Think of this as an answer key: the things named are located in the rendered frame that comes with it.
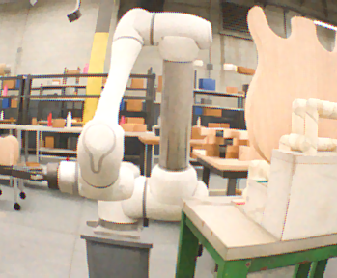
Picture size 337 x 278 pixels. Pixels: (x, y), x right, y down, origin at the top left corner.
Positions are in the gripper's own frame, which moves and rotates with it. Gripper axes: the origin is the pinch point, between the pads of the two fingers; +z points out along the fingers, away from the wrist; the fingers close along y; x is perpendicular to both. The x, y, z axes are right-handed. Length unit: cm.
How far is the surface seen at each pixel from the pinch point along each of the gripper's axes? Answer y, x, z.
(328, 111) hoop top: -47, 22, -76
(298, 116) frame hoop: -39, 21, -71
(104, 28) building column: 660, 163, -6
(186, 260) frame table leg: 3, -24, -58
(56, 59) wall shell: 1074, 149, 141
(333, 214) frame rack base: -48, 1, -80
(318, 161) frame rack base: -48, 12, -73
